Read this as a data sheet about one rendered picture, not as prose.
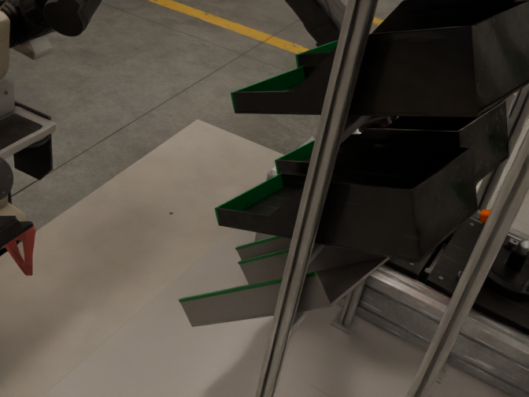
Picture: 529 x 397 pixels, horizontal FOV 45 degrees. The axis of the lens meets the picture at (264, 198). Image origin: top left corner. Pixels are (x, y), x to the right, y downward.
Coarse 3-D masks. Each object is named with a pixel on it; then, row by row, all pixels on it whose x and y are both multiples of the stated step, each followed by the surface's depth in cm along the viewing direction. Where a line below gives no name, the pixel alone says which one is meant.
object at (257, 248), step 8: (264, 240) 98; (272, 240) 97; (280, 240) 96; (288, 240) 95; (240, 248) 103; (248, 248) 102; (256, 248) 100; (264, 248) 99; (272, 248) 98; (280, 248) 97; (240, 256) 104; (248, 256) 102; (256, 256) 101
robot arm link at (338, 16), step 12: (288, 0) 103; (300, 0) 103; (312, 0) 102; (324, 0) 103; (336, 0) 105; (300, 12) 104; (312, 12) 104; (324, 12) 103; (336, 12) 104; (312, 24) 105; (324, 24) 104; (336, 24) 104; (312, 36) 107; (324, 36) 106; (336, 36) 106
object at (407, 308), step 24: (432, 264) 125; (384, 288) 112; (408, 288) 111; (432, 288) 112; (360, 312) 117; (384, 312) 114; (408, 312) 112; (432, 312) 109; (480, 312) 109; (408, 336) 114; (432, 336) 111; (480, 336) 106; (504, 336) 105; (528, 336) 106; (456, 360) 111; (480, 360) 108; (504, 360) 106; (528, 360) 103; (504, 384) 108; (528, 384) 106
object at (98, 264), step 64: (192, 128) 162; (128, 192) 137; (192, 192) 141; (0, 256) 116; (64, 256) 119; (128, 256) 121; (192, 256) 124; (0, 320) 105; (64, 320) 107; (128, 320) 109; (0, 384) 95
